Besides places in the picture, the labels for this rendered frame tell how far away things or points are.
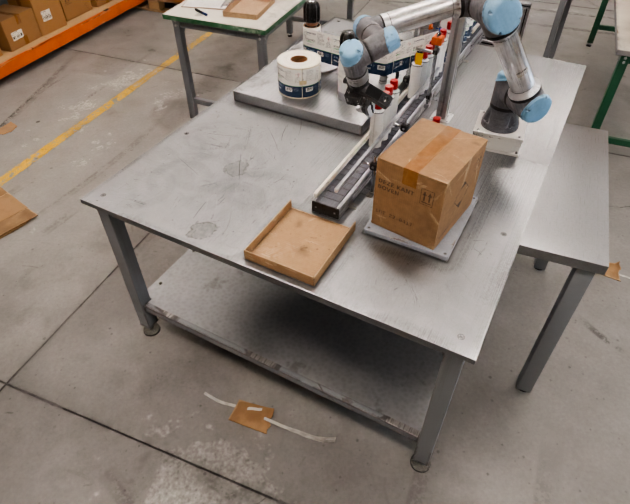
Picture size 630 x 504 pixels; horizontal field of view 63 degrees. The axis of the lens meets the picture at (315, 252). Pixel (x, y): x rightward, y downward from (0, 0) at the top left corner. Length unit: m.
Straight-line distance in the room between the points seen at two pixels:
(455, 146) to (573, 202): 0.59
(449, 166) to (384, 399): 0.95
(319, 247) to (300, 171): 0.45
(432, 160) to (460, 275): 0.37
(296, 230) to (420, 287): 0.47
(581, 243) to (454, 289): 0.51
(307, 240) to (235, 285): 0.79
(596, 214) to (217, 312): 1.58
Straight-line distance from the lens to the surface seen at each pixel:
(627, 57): 3.73
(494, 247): 1.83
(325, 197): 1.86
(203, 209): 1.93
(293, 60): 2.53
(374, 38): 1.75
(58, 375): 2.67
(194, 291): 2.48
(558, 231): 1.98
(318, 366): 2.16
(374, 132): 2.09
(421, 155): 1.67
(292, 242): 1.75
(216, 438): 2.29
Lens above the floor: 2.03
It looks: 44 degrees down
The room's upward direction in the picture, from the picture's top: straight up
